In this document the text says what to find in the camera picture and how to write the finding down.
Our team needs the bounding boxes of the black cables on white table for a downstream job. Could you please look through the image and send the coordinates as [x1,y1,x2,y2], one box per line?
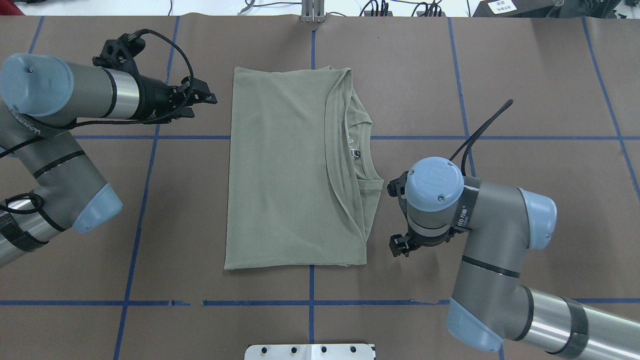
[240,0,473,18]

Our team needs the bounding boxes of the white metal base plate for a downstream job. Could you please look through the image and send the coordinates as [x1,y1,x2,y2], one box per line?
[244,342,377,360]

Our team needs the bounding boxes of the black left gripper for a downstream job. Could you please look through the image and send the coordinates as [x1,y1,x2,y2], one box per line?
[135,76,218,123]

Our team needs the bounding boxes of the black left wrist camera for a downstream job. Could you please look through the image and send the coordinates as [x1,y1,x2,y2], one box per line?
[92,33,146,75]

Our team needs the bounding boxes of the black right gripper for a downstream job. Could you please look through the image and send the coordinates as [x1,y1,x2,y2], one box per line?
[389,227,458,258]

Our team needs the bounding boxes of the aluminium frame post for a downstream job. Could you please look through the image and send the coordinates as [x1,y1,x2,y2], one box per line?
[300,0,326,24]

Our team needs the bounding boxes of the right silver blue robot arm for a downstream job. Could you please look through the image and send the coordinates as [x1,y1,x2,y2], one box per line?
[387,157,640,360]

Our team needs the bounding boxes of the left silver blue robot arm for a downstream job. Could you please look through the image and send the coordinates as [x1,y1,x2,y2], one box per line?
[1,53,217,266]

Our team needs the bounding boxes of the olive green long-sleeve shirt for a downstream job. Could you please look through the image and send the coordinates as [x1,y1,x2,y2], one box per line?
[224,66,384,271]

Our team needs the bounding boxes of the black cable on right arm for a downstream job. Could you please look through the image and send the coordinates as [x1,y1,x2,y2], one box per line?
[448,99,514,177]

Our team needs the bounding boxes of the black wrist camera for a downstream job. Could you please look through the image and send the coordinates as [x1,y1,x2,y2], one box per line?
[92,33,146,75]
[386,171,409,215]

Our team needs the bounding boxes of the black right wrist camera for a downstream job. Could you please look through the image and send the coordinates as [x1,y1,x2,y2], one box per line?
[386,171,409,215]

